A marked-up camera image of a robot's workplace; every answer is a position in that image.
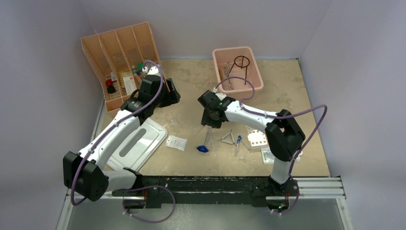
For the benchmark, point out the small white packet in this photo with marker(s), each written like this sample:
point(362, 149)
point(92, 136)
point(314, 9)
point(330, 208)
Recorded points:
point(176, 142)

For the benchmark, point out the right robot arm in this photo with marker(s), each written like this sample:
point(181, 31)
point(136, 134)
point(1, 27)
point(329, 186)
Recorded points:
point(283, 134)

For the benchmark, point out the white labelled package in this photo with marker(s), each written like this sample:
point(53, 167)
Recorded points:
point(267, 156)

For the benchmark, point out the black mounting base rail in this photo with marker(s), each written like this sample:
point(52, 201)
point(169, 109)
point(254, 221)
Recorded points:
point(257, 191)

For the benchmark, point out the white box in organizer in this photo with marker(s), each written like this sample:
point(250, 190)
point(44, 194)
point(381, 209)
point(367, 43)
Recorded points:
point(129, 82)

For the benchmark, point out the metal crucible tongs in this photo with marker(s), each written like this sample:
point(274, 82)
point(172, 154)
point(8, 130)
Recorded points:
point(226, 71)

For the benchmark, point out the blue capped test tube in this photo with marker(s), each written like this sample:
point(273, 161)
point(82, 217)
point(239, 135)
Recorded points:
point(239, 138)

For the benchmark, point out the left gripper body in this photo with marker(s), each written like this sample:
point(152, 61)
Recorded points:
point(168, 97)

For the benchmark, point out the black metal tripod stand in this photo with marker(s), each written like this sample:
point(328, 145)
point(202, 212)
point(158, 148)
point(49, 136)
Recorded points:
point(241, 62)

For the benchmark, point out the pink plastic bin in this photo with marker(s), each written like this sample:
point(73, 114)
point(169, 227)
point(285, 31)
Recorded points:
point(241, 87)

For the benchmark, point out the white plastic lid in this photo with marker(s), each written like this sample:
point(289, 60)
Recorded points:
point(138, 146)

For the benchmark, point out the peach file organizer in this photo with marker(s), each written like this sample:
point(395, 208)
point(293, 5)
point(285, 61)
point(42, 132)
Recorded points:
point(121, 50)

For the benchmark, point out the white clay triangle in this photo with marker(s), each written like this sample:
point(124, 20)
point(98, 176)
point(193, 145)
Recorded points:
point(228, 138)

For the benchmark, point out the white test tube rack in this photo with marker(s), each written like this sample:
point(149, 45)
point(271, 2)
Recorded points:
point(256, 139)

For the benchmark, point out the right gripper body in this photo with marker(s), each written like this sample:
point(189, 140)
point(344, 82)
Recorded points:
point(208, 119)

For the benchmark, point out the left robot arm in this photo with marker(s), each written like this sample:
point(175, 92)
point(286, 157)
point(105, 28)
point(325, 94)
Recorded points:
point(87, 173)

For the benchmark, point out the red black bottle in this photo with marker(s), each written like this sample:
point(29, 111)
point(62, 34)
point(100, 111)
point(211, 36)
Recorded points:
point(110, 87)

